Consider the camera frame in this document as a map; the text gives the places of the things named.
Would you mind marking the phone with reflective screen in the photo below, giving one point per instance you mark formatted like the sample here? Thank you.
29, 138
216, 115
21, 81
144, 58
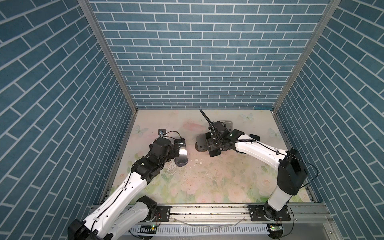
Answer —
183, 149

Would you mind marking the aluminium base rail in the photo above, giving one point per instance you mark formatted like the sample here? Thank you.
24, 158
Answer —
211, 214

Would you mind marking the aluminium right corner post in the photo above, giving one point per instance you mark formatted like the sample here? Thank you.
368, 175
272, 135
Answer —
318, 30

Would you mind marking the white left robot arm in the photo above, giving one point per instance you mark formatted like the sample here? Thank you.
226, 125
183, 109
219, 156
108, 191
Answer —
111, 220

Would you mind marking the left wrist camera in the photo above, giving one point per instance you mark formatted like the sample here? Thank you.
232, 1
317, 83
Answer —
162, 132

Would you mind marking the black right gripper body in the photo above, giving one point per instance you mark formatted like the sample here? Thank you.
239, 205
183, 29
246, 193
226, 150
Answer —
214, 143

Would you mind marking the controller board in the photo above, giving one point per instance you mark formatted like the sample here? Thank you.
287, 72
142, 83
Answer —
275, 231
147, 232

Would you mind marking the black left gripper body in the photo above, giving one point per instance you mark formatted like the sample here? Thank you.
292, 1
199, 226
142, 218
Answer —
172, 154

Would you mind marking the left controller board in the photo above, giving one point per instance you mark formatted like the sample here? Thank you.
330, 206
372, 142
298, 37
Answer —
147, 232

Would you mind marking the right controller board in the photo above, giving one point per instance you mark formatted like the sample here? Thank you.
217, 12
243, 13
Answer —
275, 231

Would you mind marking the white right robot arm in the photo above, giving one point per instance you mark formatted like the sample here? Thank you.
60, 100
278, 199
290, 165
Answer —
291, 170

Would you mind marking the aluminium corner post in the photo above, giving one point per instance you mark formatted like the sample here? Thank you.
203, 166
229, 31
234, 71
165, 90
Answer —
94, 24
318, 30

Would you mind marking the grey stand far right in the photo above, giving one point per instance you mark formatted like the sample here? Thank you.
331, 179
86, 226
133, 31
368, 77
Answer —
228, 125

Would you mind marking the aluminium left corner post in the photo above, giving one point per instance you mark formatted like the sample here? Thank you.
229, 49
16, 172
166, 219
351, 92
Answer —
94, 24

